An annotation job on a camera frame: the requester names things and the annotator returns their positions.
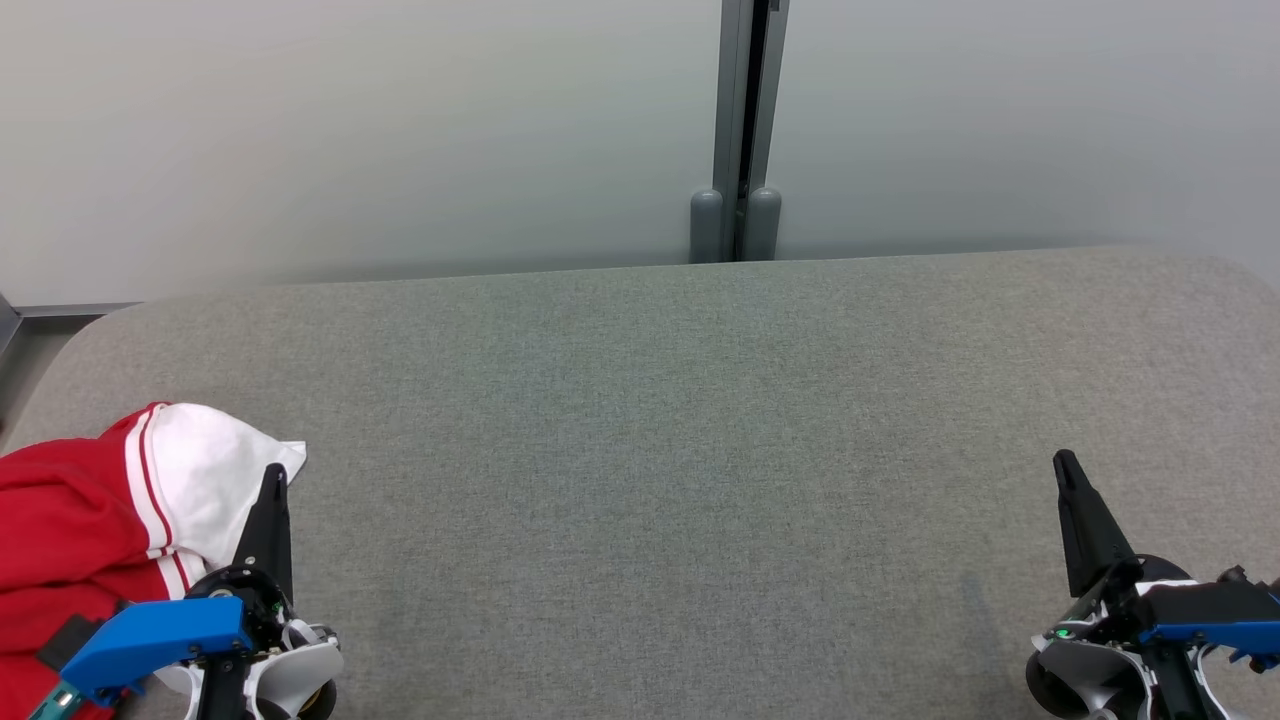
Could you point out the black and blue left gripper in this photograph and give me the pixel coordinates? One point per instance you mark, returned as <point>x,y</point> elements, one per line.
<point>160,635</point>

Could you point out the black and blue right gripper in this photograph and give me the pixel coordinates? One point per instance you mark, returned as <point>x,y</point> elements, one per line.
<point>1210,640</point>

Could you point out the red and white jersey shirt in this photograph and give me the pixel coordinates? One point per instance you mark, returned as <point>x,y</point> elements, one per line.
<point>210,480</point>

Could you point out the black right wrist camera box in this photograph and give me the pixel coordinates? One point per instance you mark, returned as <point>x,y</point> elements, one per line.
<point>1210,602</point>

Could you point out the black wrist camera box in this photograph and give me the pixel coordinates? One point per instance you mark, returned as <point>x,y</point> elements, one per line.
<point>1210,602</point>
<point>65,640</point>

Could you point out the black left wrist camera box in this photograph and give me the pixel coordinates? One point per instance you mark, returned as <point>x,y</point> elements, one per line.
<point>65,640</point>

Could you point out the grey wall base rail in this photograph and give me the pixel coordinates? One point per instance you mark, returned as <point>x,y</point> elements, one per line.
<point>70,310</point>

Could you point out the grey metal partition post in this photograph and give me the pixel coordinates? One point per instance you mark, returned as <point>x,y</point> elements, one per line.
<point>735,120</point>

